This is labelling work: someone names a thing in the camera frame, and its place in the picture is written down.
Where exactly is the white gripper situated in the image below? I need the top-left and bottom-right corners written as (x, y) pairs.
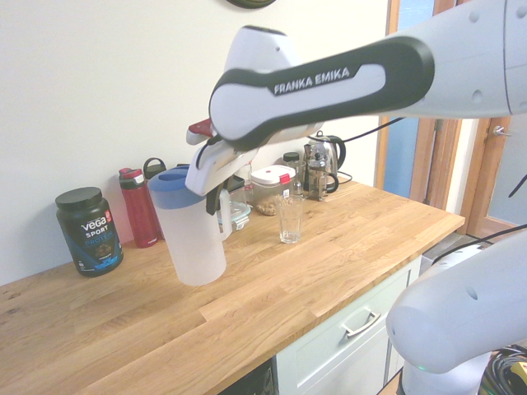
top-left (184, 139), bottom-right (261, 217)

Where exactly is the translucent pitcher with blue lid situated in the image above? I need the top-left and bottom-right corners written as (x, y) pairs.
top-left (147, 165), bottom-right (234, 287)

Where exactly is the red water bottle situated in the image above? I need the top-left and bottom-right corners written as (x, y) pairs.
top-left (118, 167), bottom-right (160, 249)

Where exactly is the glass container with teal lid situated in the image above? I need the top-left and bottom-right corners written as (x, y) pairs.
top-left (228, 201), bottom-right (252, 234)

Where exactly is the clear container with dark lid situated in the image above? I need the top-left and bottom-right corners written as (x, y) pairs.
top-left (226, 174), bottom-right (248, 205)

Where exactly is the cereal container with white lid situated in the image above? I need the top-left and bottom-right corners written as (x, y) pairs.
top-left (250, 165), bottom-right (296, 217)

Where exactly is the clear drinking glass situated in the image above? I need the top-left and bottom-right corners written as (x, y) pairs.
top-left (274, 195), bottom-right (305, 244)

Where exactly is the glass jar with black lid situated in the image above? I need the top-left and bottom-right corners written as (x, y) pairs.
top-left (282, 151), bottom-right (301, 197)

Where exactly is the glass French press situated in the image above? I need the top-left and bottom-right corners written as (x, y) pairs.
top-left (306, 143), bottom-right (341, 202)

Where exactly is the black Vega protein tub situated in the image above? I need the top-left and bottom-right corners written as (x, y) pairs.
top-left (54, 187), bottom-right (124, 278)

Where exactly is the stainless steel electric kettle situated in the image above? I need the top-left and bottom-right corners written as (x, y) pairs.
top-left (303, 131), bottom-right (347, 186)

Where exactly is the white cabinet drawer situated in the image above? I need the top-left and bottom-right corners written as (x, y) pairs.
top-left (275, 254), bottom-right (423, 395)

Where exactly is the black dishwasher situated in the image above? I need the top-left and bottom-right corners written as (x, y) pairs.
top-left (228, 357), bottom-right (277, 395)

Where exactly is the metal drawer handle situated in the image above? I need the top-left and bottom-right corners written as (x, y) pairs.
top-left (340, 310), bottom-right (382, 339)

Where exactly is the black round wall clock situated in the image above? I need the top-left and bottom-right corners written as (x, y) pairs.
top-left (224, 0), bottom-right (279, 9)

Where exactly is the wooden door with frame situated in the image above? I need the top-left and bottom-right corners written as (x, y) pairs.
top-left (374, 0), bottom-right (527, 238)

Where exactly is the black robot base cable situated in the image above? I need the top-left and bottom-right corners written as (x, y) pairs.
top-left (431, 224), bottom-right (527, 264)

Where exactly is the black and yellow cable coil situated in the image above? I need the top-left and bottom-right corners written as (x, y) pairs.
top-left (479, 343), bottom-right (527, 395)

